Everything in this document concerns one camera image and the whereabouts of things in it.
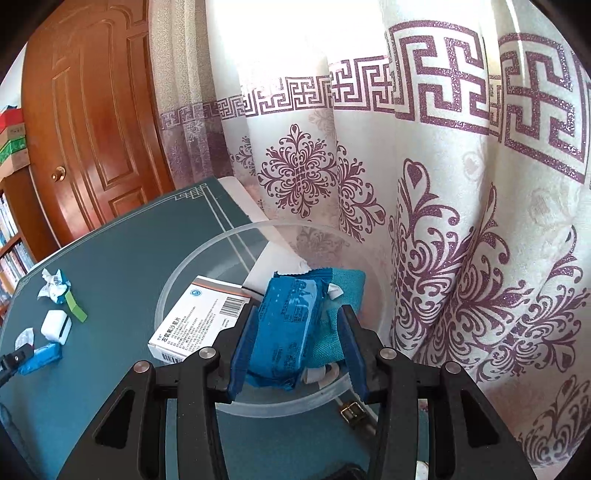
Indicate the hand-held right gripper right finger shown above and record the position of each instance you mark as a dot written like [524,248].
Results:
[355,360]

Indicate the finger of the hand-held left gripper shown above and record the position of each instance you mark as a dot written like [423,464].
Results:
[16,360]

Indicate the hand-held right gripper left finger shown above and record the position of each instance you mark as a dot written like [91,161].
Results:
[242,355]

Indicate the white and red packet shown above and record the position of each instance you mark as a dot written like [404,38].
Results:
[25,338]

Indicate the blue printed snack packet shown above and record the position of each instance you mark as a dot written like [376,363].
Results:
[44,358]

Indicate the white plastic case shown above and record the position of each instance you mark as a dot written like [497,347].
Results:
[55,326]

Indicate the blue plastic packet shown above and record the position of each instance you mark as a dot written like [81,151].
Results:
[286,327]

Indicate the white medicine box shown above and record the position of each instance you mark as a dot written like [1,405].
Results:
[194,318]

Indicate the teal woven cloth pouch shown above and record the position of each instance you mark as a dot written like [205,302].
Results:
[344,295]

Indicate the clear plastic bowl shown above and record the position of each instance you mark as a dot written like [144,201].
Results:
[194,272]

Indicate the brass buckle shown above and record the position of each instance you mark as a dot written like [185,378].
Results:
[354,413]

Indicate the green foam block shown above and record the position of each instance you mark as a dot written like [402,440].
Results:
[76,309]

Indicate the white and blue crumpled wrapper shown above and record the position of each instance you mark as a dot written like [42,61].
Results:
[54,285]

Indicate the rows of books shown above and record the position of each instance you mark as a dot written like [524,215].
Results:
[9,258]

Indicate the wooden bookshelf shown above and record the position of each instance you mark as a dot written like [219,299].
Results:
[14,184]

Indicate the brass door knob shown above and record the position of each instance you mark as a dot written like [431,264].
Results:
[58,174]

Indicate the white purple patterned curtain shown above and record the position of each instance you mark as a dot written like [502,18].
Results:
[415,161]

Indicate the wooden door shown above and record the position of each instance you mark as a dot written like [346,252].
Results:
[97,115]

